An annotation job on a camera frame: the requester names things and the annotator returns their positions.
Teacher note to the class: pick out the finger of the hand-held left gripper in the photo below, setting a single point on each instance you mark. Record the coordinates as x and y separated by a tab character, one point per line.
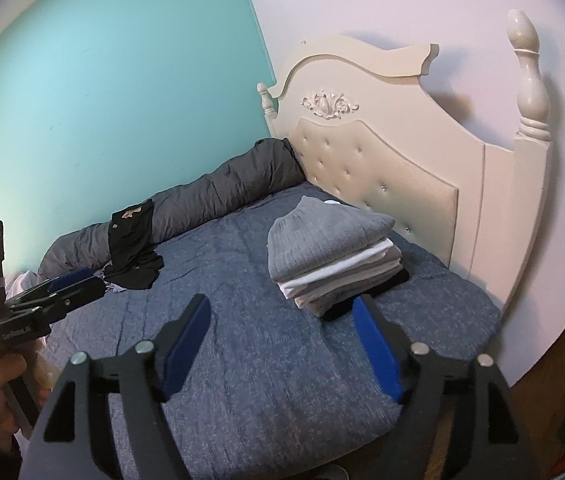
70	280
80	296

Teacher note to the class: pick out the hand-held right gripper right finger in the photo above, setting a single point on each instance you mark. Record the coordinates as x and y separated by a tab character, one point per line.
377	350

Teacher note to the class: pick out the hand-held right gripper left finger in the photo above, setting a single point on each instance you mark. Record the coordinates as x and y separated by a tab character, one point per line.
187	340

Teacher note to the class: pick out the grey knit sweater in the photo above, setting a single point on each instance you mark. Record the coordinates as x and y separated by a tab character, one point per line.
322	235

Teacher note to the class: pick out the stack of folded clothes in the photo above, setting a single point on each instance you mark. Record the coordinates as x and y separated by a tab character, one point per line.
342	272

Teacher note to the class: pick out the light blue blanket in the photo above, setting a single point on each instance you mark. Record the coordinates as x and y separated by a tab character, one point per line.
21	281

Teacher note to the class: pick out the light blue striped garment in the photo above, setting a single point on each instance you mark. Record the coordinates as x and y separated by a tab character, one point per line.
115	288

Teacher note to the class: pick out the black folded garment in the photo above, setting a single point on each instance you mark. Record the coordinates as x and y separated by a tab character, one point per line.
395	286

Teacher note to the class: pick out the black printed garment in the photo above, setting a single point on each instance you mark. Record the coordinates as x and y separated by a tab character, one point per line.
132	245

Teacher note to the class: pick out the blue bed sheet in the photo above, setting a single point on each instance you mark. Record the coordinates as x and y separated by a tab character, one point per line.
272	360

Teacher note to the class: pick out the dark grey rolled duvet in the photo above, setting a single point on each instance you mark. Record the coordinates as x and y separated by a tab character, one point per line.
202	200

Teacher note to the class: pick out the cream tufted headboard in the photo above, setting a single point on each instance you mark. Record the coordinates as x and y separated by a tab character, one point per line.
392	160

